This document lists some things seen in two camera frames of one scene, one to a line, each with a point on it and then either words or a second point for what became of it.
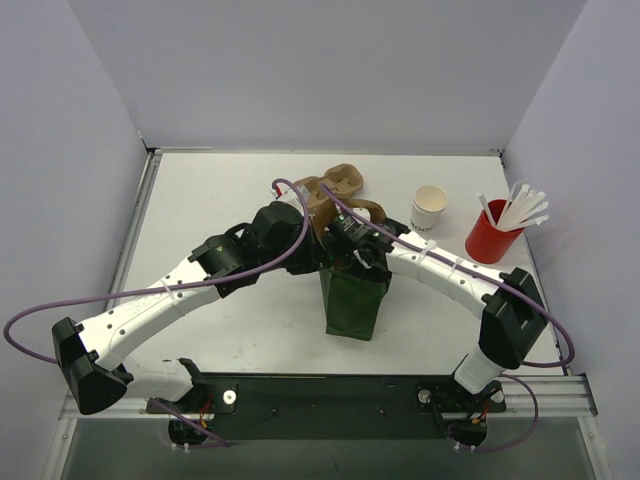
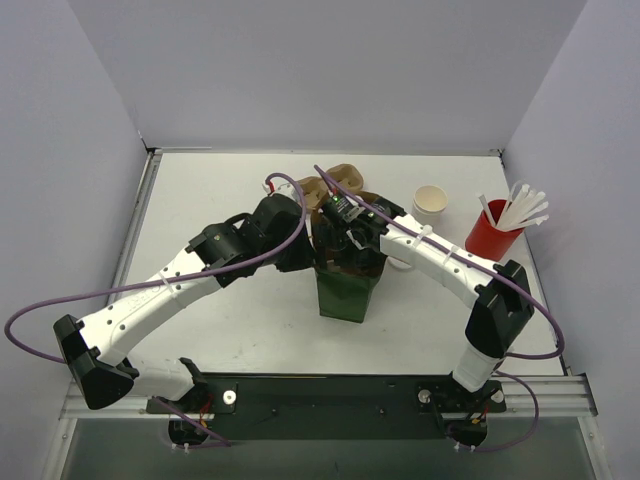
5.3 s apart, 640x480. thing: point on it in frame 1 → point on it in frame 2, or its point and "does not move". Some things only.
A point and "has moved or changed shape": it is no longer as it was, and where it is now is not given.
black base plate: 338,407 does not move
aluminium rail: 535,398 does not move
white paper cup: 429,201 does not move
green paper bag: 353,303 has moved or changed shape
